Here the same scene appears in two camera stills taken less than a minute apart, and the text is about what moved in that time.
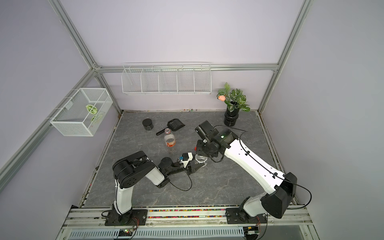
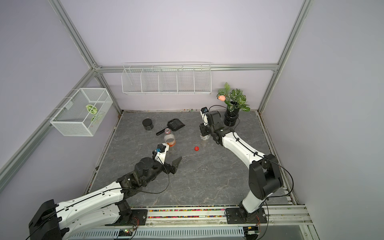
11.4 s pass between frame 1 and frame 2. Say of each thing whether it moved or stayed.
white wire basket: stayed
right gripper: moved
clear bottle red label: stayed
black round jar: stayed
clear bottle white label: moved
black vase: stayed
